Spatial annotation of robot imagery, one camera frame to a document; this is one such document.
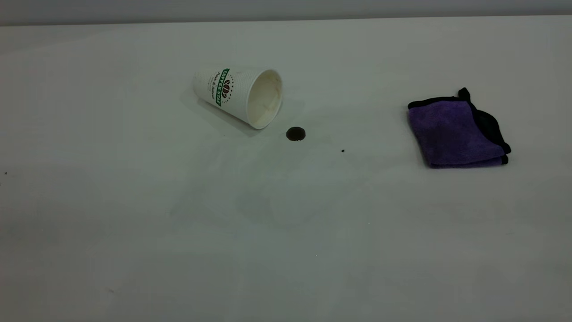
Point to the purple cloth with black trim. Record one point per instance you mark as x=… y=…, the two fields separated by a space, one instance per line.
x=451 y=132

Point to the dark brown coffee stain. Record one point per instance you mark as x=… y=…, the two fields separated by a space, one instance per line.
x=295 y=134

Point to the white paper coffee cup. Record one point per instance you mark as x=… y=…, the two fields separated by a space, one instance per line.
x=234 y=91

